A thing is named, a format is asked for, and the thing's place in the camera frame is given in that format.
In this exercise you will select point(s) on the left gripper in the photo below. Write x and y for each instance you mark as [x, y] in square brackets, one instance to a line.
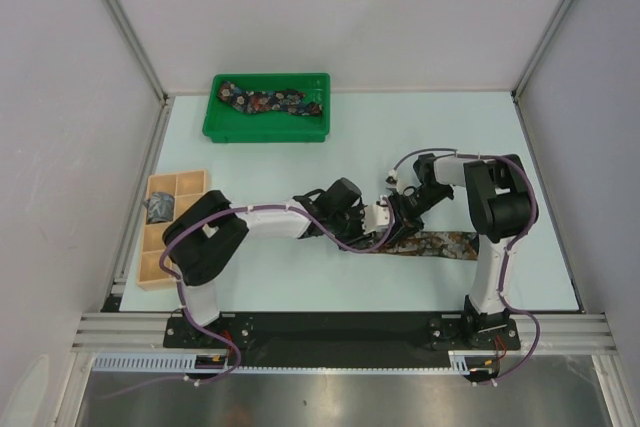
[358, 237]

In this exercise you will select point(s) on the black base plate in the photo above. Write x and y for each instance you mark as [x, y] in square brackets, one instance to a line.
[372, 336]

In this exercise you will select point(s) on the rolled grey tie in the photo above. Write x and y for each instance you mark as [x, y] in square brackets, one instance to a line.
[159, 207]

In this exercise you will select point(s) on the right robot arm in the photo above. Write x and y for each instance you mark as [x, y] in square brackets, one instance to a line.
[502, 210]

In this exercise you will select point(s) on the green plastic bin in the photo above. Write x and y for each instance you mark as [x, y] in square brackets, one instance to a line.
[222, 124]

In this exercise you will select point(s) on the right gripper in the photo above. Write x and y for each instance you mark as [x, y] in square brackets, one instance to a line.
[409, 223]

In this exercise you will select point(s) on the orange grey patterned tie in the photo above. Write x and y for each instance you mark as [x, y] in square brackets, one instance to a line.
[455, 245]

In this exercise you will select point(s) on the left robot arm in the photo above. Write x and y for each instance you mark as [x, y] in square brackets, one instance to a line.
[200, 242]

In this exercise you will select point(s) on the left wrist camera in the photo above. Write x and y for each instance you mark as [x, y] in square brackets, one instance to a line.
[377, 217]

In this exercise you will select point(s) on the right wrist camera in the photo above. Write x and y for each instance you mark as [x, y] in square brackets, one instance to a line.
[393, 182]

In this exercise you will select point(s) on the white cable duct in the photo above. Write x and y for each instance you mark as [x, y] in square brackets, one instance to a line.
[431, 363]

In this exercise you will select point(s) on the wooden compartment box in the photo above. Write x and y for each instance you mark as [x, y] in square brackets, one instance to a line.
[187, 187]

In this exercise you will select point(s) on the dark floral tie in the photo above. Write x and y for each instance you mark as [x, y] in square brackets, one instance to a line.
[252, 102]

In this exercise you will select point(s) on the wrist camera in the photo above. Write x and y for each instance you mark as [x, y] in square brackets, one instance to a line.
[393, 182]
[377, 217]

